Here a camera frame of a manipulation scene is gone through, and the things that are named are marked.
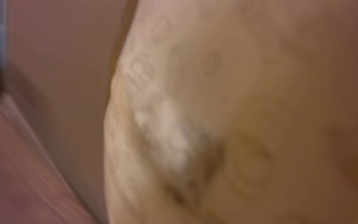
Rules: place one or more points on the brown snack bag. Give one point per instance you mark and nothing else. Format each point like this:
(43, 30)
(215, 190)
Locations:
(234, 112)

